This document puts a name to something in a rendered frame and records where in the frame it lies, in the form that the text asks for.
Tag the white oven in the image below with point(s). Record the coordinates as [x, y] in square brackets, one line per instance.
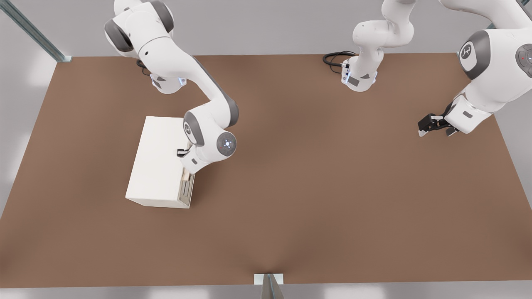
[156, 162]

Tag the silver frame post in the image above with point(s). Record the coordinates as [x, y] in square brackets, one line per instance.
[270, 286]
[37, 35]

